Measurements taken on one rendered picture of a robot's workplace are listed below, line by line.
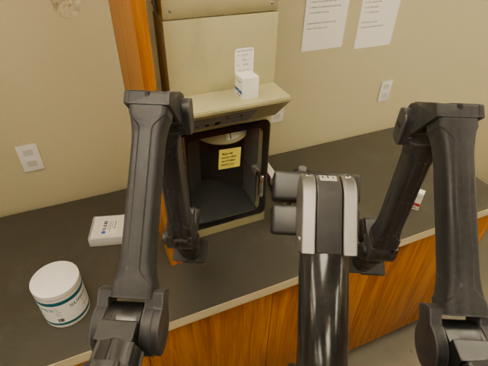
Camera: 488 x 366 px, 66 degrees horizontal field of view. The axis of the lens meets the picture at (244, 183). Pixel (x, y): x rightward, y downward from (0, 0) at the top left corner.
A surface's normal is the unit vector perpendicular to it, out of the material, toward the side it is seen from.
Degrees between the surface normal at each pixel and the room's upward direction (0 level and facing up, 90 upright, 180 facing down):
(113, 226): 0
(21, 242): 0
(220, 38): 90
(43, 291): 0
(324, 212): 44
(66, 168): 90
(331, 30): 90
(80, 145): 90
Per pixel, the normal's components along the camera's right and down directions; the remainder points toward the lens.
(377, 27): 0.40, 0.57
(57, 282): 0.02, -0.79
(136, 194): -0.02, -0.14
